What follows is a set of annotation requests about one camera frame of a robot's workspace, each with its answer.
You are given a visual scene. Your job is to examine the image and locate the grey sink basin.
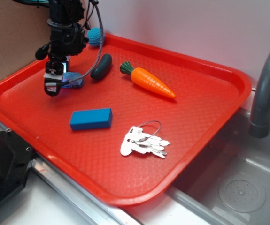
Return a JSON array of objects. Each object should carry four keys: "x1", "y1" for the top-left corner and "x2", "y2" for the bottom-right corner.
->
[{"x1": 167, "y1": 110, "x2": 270, "y2": 225}]

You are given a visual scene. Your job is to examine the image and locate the teal crocheted ball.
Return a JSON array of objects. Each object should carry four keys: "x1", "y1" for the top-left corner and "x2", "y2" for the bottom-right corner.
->
[{"x1": 87, "y1": 27, "x2": 105, "y2": 47}]

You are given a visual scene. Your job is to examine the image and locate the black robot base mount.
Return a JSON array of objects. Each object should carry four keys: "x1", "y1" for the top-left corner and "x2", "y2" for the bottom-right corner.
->
[{"x1": 0, "y1": 130, "x2": 35, "y2": 205}]

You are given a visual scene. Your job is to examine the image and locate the red plastic tray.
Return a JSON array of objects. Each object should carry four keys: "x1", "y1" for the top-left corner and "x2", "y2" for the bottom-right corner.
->
[{"x1": 0, "y1": 34, "x2": 251, "y2": 206}]

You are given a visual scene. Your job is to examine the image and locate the braided grey cable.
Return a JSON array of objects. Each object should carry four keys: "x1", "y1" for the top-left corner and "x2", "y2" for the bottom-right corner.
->
[{"x1": 61, "y1": 0, "x2": 104, "y2": 85}]

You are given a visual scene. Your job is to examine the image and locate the light blue sponge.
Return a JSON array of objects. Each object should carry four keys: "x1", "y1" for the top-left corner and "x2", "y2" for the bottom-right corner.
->
[{"x1": 62, "y1": 72, "x2": 84, "y2": 89}]

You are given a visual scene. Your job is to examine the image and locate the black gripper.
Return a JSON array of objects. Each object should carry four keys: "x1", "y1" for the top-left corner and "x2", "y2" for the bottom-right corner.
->
[{"x1": 35, "y1": 20, "x2": 89, "y2": 97}]

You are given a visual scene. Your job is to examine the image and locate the orange toy carrot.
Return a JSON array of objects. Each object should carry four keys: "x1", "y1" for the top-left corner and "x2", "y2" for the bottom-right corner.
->
[{"x1": 119, "y1": 61, "x2": 176, "y2": 99}]

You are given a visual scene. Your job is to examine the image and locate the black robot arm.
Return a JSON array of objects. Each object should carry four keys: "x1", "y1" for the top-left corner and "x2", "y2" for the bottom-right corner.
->
[{"x1": 15, "y1": 0, "x2": 89, "y2": 97}]

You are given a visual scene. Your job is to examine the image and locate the dark green toy cucumber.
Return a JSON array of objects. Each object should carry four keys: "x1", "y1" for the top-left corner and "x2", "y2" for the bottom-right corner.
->
[{"x1": 90, "y1": 53, "x2": 113, "y2": 81}]

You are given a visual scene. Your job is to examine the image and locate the silver keys on ring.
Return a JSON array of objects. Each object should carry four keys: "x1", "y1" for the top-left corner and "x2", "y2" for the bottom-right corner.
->
[{"x1": 120, "y1": 120, "x2": 170, "y2": 158}]

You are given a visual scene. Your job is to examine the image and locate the blue rectangular block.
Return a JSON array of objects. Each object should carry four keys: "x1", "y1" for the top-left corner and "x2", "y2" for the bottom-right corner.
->
[{"x1": 69, "y1": 108, "x2": 113, "y2": 131}]

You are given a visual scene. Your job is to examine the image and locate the brown cardboard panel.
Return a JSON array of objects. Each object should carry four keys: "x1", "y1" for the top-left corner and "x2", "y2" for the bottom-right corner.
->
[{"x1": 0, "y1": 0, "x2": 93, "y2": 91}]

